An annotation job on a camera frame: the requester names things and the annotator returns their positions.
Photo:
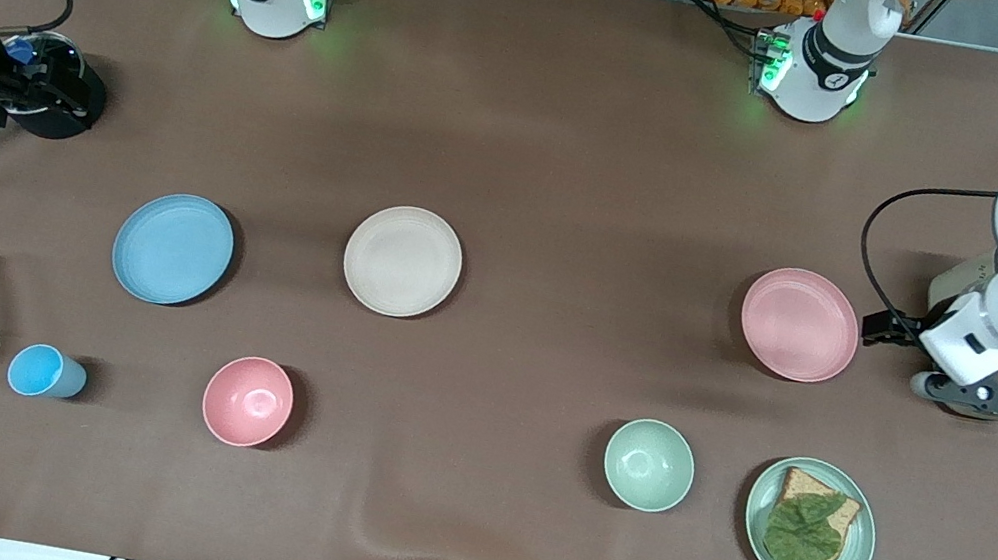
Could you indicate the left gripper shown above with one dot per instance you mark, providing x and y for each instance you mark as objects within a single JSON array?
[{"x": 886, "y": 328}]

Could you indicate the pink plate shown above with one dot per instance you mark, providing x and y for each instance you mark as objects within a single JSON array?
[{"x": 799, "y": 324}]

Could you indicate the blue plate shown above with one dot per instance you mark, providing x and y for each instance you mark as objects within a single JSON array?
[{"x": 172, "y": 249}]

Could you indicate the glass lid with blue knob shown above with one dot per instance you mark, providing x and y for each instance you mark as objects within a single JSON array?
[{"x": 56, "y": 49}]

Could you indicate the brown bread slice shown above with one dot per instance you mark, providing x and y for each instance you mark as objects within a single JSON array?
[{"x": 799, "y": 485}]

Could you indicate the green lettuce leaf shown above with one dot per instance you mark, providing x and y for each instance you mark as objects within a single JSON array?
[{"x": 800, "y": 538}]

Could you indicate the green plate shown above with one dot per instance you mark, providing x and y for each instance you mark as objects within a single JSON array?
[{"x": 853, "y": 557}]

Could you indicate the green bowl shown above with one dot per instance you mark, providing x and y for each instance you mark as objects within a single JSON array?
[{"x": 649, "y": 464}]

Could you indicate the blue cup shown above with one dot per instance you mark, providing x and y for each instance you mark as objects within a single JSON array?
[{"x": 38, "y": 370}]

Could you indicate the pink bowl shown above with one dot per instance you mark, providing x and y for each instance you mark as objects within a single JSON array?
[{"x": 247, "y": 400}]

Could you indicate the beige plate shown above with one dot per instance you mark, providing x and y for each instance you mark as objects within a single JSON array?
[{"x": 402, "y": 261}]

